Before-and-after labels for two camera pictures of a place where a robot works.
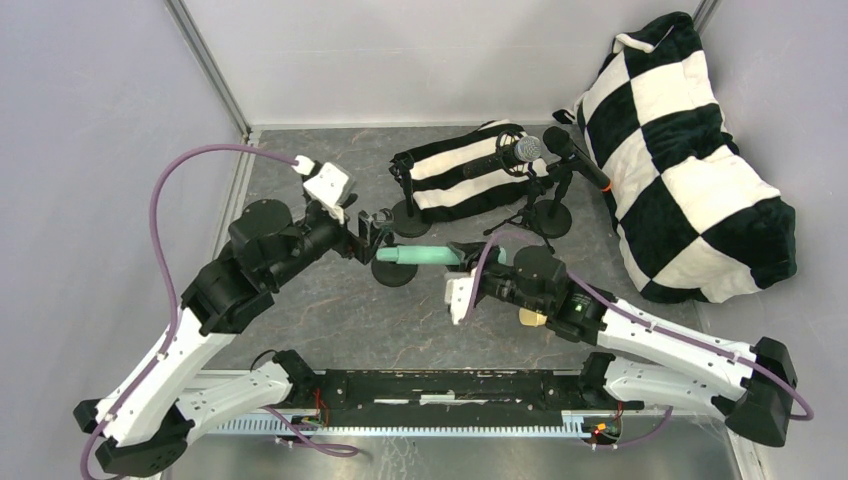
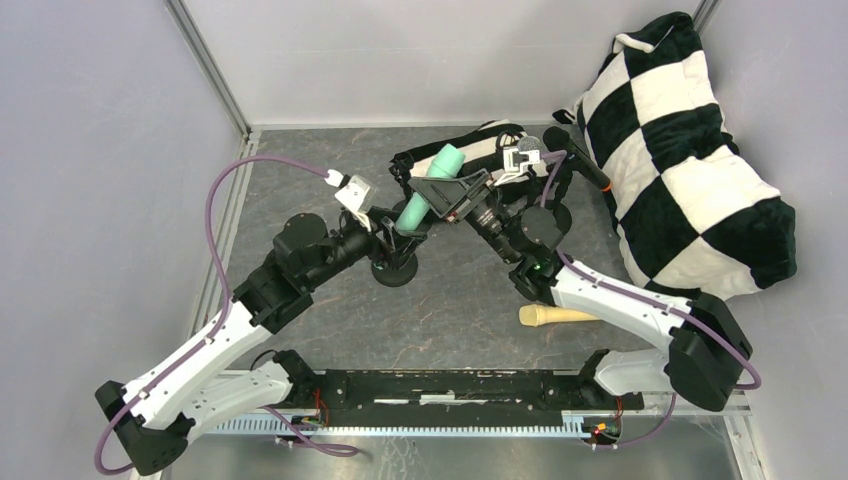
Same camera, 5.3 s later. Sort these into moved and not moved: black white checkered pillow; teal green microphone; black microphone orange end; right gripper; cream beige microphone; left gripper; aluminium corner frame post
Moved: teal green microphone; right gripper; left gripper
Not moved: cream beige microphone; black microphone orange end; black white checkered pillow; aluminium corner frame post
